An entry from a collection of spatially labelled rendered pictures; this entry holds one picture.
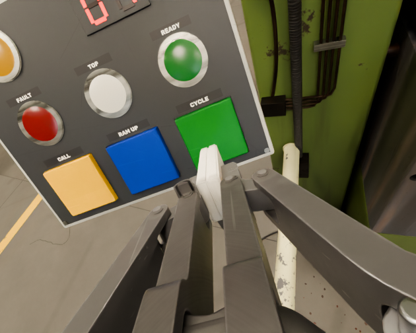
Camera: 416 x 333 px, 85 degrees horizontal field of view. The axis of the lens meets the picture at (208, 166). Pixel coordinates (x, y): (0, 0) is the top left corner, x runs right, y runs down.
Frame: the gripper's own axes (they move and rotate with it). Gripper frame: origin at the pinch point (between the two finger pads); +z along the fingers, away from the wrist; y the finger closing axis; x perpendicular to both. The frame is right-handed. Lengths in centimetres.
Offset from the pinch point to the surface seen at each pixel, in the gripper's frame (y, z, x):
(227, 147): 1.3, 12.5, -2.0
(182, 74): -0.7, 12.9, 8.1
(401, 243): 37, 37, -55
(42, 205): -171, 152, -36
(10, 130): -24.3, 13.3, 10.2
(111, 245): -96, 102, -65
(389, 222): 32, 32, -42
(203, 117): -0.2, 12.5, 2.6
